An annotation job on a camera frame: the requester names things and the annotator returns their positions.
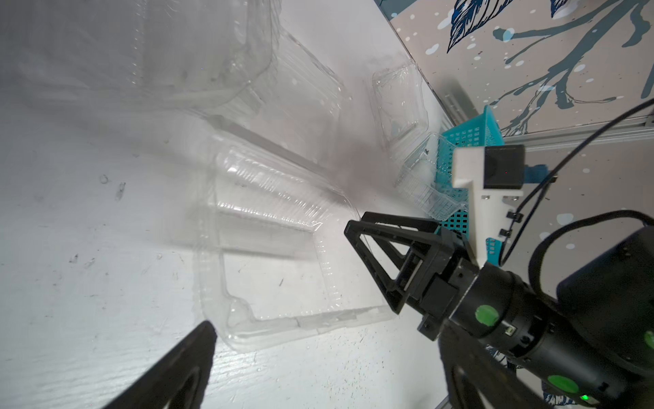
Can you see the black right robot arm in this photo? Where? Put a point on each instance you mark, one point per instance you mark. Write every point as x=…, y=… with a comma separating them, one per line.
x=593, y=342

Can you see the teal plastic basket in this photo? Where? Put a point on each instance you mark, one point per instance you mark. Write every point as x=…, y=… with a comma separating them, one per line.
x=481, y=131

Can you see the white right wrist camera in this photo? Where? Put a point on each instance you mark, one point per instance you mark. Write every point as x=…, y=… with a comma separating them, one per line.
x=487, y=211

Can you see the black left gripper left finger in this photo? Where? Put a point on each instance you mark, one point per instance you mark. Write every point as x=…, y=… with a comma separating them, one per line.
x=179, y=379

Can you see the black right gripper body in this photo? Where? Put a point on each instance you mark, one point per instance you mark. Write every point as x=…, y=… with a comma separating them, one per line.
x=431, y=281

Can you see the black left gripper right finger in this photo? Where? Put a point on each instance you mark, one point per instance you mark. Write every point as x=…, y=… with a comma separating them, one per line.
x=474, y=378

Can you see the clear clamshell container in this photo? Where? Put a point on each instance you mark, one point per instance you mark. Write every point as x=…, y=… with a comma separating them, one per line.
x=232, y=59
x=412, y=142
x=272, y=260

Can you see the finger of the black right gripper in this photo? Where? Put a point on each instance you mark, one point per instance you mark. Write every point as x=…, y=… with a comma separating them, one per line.
x=401, y=229
x=406, y=258

